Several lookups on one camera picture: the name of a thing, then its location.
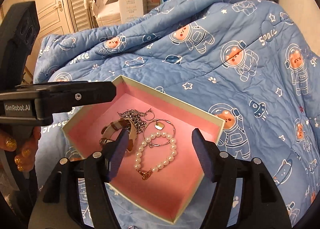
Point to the blue printed blanket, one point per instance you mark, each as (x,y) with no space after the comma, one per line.
(200,69)

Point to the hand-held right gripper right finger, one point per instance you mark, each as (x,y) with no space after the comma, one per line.
(203,159)

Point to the flat white carton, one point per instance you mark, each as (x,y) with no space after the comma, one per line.
(107,15)

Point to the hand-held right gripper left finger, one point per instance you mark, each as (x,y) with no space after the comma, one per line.
(117,154)

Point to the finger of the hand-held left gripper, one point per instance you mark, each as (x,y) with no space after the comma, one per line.
(95,91)

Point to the small silver hoop earring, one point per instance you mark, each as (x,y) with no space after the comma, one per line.
(149,109)

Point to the green box with pink lining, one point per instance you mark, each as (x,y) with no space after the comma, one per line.
(160,189)

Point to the thin bangle with charm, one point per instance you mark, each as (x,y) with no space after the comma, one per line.
(159,126)

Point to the person's left hand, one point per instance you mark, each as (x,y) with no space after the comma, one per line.
(27,147)

